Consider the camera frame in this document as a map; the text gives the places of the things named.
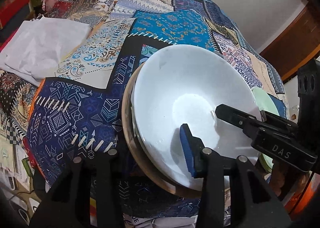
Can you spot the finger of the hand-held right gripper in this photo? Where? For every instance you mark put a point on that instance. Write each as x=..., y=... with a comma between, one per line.
x=277, y=120
x=235, y=118

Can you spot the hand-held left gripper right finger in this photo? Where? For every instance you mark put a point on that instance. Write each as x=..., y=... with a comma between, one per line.
x=186, y=150

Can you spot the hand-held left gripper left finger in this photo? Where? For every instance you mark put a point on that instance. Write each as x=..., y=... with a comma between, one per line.
x=110, y=165

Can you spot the green plate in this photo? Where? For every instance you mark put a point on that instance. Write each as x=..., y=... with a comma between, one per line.
x=265, y=103

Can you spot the pink bowl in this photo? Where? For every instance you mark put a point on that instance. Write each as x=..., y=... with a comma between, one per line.
x=126, y=128

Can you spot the white bowl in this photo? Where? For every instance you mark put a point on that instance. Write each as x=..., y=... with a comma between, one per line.
x=175, y=80

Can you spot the person's right hand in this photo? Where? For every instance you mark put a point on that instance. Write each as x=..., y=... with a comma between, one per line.
x=277, y=178

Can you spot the white appliance with stickers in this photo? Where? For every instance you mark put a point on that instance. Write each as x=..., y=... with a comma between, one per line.
x=293, y=114

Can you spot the patchwork tablecloth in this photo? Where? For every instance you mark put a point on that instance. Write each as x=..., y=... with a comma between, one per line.
x=162, y=22

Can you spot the white cloth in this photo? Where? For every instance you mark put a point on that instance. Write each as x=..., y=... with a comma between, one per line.
x=37, y=45

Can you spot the red box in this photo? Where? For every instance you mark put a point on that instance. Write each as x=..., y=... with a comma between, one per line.
x=12, y=10

